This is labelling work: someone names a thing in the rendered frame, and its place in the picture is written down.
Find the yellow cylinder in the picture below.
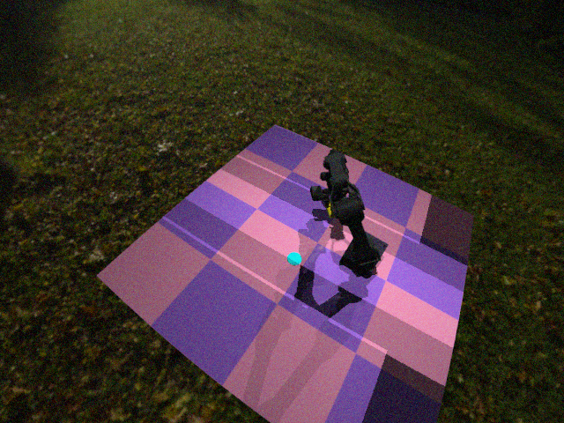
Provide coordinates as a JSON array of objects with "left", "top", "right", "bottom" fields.
[{"left": 326, "top": 202, "right": 336, "bottom": 219}]

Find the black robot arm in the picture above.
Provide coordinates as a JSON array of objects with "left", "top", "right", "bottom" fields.
[{"left": 320, "top": 149, "right": 381, "bottom": 267}]

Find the cyan circle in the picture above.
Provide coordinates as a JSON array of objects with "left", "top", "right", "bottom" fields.
[{"left": 287, "top": 253, "right": 301, "bottom": 265}]

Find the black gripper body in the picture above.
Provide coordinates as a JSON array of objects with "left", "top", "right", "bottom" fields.
[{"left": 310, "top": 182, "right": 359, "bottom": 201}]

